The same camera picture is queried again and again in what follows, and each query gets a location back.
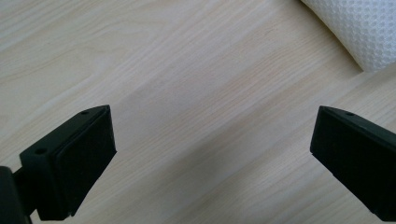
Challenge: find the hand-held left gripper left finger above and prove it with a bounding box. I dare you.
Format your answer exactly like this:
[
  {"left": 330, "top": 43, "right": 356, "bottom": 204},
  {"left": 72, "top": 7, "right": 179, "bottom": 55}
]
[{"left": 12, "top": 105, "right": 118, "bottom": 222}]

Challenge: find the white cloth bag arrow print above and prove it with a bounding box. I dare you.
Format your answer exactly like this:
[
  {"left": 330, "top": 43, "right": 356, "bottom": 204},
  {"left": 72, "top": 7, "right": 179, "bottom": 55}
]
[{"left": 300, "top": 0, "right": 396, "bottom": 73}]

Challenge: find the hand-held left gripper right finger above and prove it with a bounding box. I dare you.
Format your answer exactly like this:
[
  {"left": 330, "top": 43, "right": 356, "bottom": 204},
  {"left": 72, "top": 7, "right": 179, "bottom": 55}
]
[{"left": 309, "top": 105, "right": 396, "bottom": 223}]

